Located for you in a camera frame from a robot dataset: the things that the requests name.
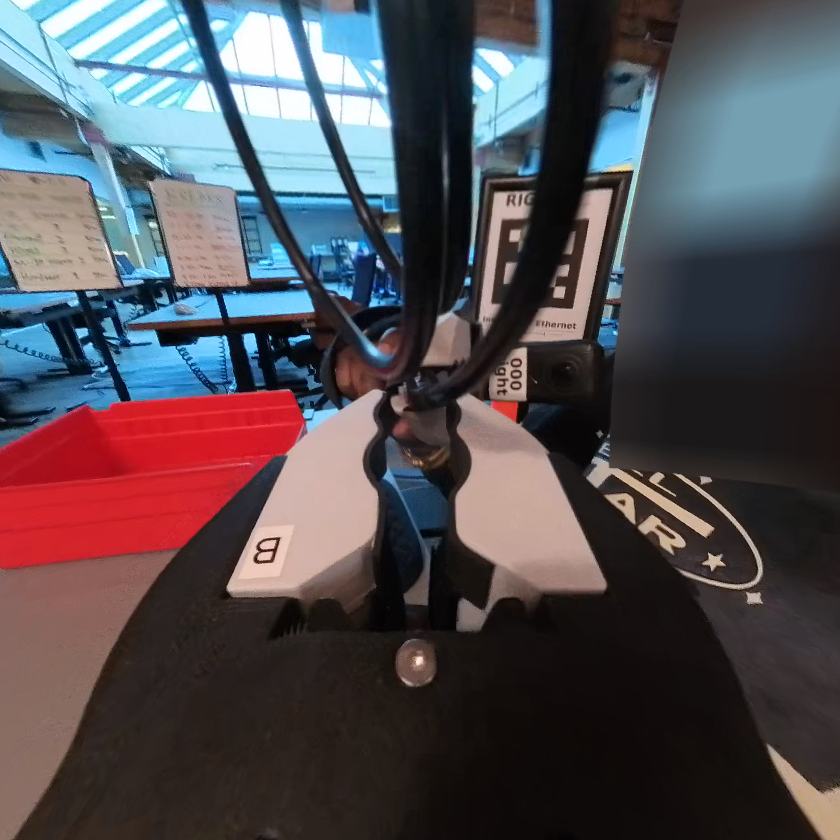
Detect wooden desk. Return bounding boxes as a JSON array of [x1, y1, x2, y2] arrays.
[[0, 289, 132, 395], [126, 287, 345, 395]]

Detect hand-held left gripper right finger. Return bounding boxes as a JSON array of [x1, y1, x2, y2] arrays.
[[448, 392, 609, 614]]

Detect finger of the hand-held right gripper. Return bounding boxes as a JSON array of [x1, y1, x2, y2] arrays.
[[394, 384, 455, 448], [420, 310, 487, 368]]

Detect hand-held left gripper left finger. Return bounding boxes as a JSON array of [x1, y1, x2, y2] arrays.
[[225, 388, 389, 611]]

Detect person's right hand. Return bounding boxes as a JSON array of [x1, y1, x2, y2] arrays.
[[320, 294, 421, 411]]

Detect handwritten whiteboard on stand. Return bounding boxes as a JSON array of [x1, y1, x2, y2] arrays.
[[0, 168, 132, 401], [147, 177, 252, 290]]

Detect black ethernet cable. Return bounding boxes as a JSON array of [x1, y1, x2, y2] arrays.
[[179, 0, 619, 411]]

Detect person's dark printed shirt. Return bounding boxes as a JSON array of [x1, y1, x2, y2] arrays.
[[525, 394, 840, 798]]

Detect red plastic bin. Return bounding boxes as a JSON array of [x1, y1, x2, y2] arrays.
[[0, 389, 308, 570]]

